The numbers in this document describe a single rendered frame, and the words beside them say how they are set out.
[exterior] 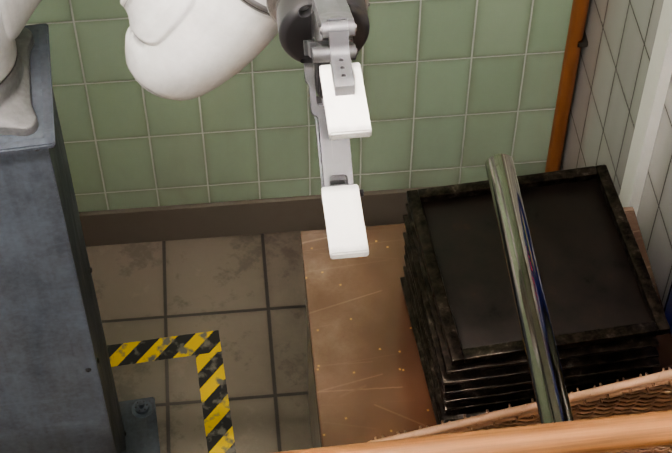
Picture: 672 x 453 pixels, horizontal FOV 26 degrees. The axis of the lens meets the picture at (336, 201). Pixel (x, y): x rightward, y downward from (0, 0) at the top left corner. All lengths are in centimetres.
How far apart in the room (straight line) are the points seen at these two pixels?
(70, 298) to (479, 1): 95
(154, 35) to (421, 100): 143
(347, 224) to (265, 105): 157
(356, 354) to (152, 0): 88
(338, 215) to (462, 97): 161
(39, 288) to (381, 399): 50
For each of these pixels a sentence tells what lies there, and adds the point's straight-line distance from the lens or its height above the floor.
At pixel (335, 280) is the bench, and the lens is 216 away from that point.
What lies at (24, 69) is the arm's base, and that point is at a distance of 187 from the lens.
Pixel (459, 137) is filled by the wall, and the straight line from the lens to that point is 283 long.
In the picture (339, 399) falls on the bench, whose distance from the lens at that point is 204.
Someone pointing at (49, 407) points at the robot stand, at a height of 41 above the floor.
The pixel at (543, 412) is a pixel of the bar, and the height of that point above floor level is 117.
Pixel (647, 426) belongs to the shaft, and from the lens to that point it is 131.
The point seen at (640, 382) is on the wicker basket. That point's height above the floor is 82.
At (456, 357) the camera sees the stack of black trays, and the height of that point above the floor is 79.
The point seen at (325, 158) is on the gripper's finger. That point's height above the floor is 143.
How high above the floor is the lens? 230
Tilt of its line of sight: 50 degrees down
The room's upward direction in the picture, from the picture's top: straight up
